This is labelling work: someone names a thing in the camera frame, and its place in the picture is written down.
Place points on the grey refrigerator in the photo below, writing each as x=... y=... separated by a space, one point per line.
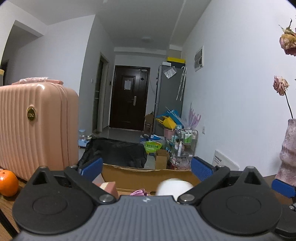
x=167 y=92

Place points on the yellow bottle grey collar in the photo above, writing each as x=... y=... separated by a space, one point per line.
x=1 y=77

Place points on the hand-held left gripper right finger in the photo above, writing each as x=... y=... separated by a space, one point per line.
x=201 y=168

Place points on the white wall electrical panel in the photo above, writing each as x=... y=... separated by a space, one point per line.
x=198 y=58

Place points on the orange white cardboard box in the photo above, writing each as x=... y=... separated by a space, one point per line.
x=143 y=178

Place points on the clear plastic bag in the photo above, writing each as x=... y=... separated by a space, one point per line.
x=170 y=72

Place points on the brown open cardboard box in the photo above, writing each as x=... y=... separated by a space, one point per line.
x=149 y=122

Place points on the pink cloth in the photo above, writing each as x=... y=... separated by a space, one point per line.
x=138 y=192

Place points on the white wall socket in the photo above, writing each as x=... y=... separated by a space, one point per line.
x=203 y=130

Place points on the black bag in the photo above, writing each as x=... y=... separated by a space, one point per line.
x=115 y=153

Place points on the white round soft roll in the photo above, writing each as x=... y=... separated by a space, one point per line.
x=173 y=186

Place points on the pink sponge yellow stripe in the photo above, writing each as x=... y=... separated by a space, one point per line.
x=108 y=187

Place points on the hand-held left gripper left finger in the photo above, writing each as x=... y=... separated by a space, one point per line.
x=92 y=168

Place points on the blue and yellow bags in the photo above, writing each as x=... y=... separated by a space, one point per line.
x=168 y=120

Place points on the white folded umbrella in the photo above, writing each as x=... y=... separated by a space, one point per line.
x=182 y=83

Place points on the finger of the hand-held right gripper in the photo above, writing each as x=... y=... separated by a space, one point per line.
x=284 y=188

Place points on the pink ribbed suitcase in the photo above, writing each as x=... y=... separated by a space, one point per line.
x=30 y=134

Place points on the green printed bag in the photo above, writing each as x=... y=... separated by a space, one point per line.
x=153 y=147

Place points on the yellow black box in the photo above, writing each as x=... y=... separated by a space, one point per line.
x=176 y=59

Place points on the small brown cardboard box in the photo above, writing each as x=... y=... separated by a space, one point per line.
x=161 y=160

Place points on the open side doorway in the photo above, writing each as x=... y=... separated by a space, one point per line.
x=100 y=92

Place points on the orange fruit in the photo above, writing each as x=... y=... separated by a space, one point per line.
x=8 y=183

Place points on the clear plastic jar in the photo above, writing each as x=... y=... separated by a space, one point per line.
x=82 y=135

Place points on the dried pink roses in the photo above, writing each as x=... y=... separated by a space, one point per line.
x=280 y=85

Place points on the white paper on door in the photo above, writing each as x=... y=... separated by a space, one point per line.
x=127 y=84

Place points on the pink textured vase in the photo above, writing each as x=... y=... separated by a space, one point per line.
x=289 y=153

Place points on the pink bucket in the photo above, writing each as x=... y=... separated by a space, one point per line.
x=168 y=133

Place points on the dark brown entrance door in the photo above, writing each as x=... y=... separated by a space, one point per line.
x=128 y=104

